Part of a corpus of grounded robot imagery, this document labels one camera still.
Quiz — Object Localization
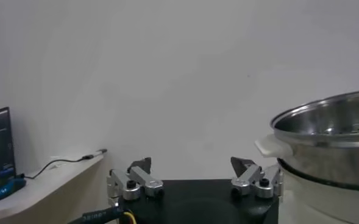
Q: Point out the white side desk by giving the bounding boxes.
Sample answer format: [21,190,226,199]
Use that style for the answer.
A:
[0,152,107,224]

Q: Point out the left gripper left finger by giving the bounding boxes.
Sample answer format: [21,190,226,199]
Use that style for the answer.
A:
[107,156,165,201]

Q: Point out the steel steamer pot white handles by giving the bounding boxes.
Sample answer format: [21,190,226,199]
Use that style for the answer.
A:
[254,88,359,193]

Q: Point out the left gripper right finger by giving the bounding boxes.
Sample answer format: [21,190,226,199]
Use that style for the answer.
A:
[230,156,284,200]

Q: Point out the white electric cooker base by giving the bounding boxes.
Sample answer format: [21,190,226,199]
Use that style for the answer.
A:
[278,166,359,224]

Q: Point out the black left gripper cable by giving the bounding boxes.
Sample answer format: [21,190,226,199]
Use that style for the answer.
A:
[68,206,137,224]

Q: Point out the black cable with plug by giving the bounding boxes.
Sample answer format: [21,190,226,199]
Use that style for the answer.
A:
[25,148,108,180]

